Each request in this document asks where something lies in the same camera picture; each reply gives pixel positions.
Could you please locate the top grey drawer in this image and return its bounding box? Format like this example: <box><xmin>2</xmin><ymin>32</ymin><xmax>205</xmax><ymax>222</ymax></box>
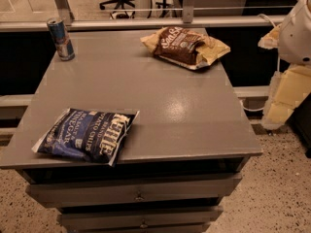
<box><xmin>26</xmin><ymin>173</ymin><xmax>242</xmax><ymax>208</ymax></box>

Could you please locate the brown chip bag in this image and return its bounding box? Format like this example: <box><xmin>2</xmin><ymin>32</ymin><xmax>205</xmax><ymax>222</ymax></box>
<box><xmin>141</xmin><ymin>26</ymin><xmax>230</xmax><ymax>70</ymax></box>

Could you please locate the grey drawer cabinet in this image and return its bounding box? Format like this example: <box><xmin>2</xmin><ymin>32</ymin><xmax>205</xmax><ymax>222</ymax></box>
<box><xmin>0</xmin><ymin>31</ymin><xmax>261</xmax><ymax>233</ymax></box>

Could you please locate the lower grey drawer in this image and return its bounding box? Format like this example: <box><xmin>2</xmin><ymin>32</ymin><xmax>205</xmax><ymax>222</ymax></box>
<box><xmin>58</xmin><ymin>206</ymin><xmax>223</xmax><ymax>232</ymax></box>

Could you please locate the blue kettle chip bag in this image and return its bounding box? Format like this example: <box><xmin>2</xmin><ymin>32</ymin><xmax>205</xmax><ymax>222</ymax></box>
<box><xmin>32</xmin><ymin>108</ymin><xmax>139</xmax><ymax>166</ymax></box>

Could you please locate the grey drawer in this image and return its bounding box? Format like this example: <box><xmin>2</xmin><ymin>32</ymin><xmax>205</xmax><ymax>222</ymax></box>
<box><xmin>26</xmin><ymin>173</ymin><xmax>242</xmax><ymax>208</ymax></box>
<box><xmin>58</xmin><ymin>206</ymin><xmax>223</xmax><ymax>232</ymax></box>

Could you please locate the metal railing frame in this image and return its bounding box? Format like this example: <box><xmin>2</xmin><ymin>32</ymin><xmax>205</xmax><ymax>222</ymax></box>
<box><xmin>0</xmin><ymin>0</ymin><xmax>298</xmax><ymax>32</ymax></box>

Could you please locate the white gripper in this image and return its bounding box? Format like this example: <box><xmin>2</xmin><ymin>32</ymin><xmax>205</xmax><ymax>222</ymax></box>
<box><xmin>258</xmin><ymin>0</ymin><xmax>311</xmax><ymax>130</ymax></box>

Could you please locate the blue energy drink can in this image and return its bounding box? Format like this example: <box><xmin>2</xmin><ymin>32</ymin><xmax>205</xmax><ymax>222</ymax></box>
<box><xmin>47</xmin><ymin>17</ymin><xmax>75</xmax><ymax>61</ymax></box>

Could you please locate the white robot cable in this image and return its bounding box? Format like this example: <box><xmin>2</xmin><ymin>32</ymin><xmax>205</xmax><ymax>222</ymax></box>
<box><xmin>241</xmin><ymin>13</ymin><xmax>282</xmax><ymax>113</ymax></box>

